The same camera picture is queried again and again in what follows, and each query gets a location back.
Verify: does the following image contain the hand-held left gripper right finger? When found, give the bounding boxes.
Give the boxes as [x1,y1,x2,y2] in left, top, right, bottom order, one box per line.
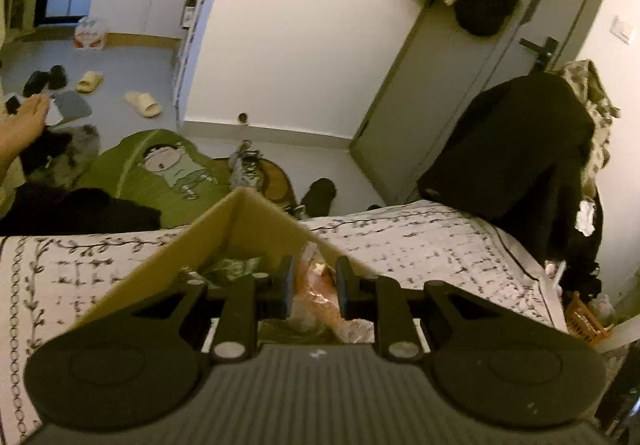
[335,255,521,361]

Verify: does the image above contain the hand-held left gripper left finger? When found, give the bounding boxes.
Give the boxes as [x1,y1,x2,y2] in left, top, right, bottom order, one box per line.
[117,255,296,361]

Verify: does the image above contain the clear brown bread packet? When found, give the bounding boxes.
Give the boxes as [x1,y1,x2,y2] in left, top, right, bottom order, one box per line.
[287,242,376,343]

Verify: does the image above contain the large green snack packet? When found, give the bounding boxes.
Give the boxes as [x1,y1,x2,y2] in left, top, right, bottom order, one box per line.
[197,255,266,288]

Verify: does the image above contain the cardboard box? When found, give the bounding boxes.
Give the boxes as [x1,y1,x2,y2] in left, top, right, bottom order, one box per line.
[75,187,386,346]

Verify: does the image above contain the black shoe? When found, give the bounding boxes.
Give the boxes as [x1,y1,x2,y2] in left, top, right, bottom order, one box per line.
[297,177,337,218]

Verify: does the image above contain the brown round mat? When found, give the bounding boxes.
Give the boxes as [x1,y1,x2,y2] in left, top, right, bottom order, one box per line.
[260,157,298,210]

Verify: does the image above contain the white patterned blanket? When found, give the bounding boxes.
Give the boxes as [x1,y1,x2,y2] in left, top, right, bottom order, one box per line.
[0,200,568,445]

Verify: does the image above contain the grey sneakers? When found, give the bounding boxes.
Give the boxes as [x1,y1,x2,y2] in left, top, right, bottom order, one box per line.
[227,140,266,190]

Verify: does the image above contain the green cartoon rug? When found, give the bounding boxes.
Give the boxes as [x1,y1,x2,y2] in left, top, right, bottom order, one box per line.
[75,129,236,228]

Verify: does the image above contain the black jacket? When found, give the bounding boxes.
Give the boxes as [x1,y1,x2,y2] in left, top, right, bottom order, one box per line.
[417,72,601,266]

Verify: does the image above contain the black cloth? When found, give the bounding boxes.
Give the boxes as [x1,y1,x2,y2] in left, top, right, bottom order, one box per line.
[0,187,163,237]

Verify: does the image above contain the beige slipper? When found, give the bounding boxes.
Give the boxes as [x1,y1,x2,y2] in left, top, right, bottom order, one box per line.
[76,71,105,94]
[124,91,162,118]

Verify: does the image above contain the grey door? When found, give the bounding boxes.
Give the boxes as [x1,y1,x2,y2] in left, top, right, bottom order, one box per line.
[350,0,621,206]

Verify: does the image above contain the orange basket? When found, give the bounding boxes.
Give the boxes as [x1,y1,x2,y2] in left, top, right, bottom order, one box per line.
[567,291,613,343]

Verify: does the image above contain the white cloth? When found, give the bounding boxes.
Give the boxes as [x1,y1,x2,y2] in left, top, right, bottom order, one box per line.
[575,200,597,237]

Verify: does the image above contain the grey fluffy cloth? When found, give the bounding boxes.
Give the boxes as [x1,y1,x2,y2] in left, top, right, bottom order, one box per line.
[25,124,101,188]

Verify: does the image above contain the grey slipper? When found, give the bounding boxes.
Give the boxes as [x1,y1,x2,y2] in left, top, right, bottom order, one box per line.
[52,91,93,122]

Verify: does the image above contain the white storage rack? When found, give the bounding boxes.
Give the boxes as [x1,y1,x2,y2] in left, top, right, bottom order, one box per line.
[172,0,211,96]

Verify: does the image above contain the person's bare foot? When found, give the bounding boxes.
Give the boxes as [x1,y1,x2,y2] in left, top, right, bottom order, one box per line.
[0,94,51,186]

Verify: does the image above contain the camouflage cloth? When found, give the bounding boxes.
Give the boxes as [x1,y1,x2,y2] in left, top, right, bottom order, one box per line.
[560,59,621,170]

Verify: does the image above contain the red white plastic bag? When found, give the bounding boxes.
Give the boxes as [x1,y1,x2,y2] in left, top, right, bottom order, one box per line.
[74,16,108,50]

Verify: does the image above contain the black door handle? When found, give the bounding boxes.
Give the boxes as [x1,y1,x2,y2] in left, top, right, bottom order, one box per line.
[519,37,560,73]

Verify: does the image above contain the light switch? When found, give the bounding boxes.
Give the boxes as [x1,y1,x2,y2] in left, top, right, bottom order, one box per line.
[611,15,637,44]

